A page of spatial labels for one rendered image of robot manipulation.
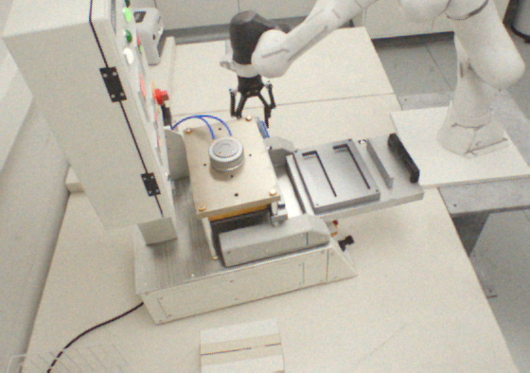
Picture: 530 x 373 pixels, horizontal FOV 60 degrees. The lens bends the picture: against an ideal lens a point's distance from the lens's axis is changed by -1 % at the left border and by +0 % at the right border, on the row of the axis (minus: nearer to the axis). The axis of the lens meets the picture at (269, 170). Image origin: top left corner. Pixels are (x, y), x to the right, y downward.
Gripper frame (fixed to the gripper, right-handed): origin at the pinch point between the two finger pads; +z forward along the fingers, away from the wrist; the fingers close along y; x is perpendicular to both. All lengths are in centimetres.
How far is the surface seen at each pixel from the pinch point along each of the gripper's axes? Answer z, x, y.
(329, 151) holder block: -14.8, -34.7, 13.1
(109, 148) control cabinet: -51, -56, -34
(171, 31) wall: 79, 211, -19
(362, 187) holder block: -13, -48, 17
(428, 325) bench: 9, -76, 24
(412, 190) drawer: -13, -51, 28
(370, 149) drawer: -14.7, -36.8, 23.6
